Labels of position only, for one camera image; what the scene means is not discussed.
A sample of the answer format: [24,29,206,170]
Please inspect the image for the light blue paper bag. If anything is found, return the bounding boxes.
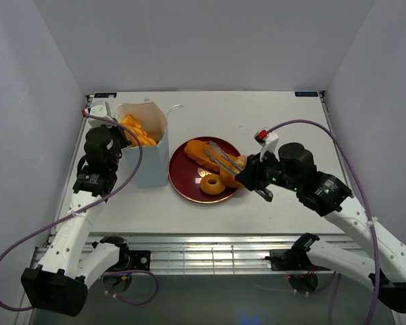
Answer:
[115,102,182,188]

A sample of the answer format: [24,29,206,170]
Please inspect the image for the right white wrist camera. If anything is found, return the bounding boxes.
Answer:
[254,129,279,162]

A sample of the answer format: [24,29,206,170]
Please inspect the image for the small glazed ring donut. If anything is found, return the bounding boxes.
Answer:
[200,174,225,196]

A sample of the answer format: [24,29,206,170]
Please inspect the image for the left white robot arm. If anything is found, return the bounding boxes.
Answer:
[21,125,130,316]

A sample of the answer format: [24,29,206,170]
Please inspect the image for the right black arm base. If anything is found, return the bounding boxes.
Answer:
[264,248,336,295]

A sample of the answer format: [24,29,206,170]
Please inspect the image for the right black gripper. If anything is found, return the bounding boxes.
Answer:
[233,146,299,192]

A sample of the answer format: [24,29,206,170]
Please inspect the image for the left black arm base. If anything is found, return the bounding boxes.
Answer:
[102,251,151,294]

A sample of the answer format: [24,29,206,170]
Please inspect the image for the dark red round plate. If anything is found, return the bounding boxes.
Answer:
[168,142,238,204]

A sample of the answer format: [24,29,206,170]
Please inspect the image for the metal tongs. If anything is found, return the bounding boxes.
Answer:
[203,141,244,176]

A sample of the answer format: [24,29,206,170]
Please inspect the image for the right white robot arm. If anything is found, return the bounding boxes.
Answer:
[235,142,406,313]

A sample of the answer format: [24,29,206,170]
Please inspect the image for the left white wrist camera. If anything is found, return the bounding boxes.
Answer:
[82,100,115,128]

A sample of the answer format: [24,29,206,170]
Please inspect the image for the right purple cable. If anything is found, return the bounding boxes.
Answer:
[265,118,382,325]

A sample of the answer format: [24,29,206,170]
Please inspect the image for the large glazed ring bread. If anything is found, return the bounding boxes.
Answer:
[120,114,158,146]

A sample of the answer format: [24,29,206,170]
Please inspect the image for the aluminium rail frame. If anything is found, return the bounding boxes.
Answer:
[26,233,363,277]

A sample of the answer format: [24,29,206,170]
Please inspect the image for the orange round bread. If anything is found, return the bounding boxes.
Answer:
[184,139,220,172]

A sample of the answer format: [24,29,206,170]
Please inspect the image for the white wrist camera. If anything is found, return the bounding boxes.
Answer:
[254,129,279,162]
[82,100,115,128]

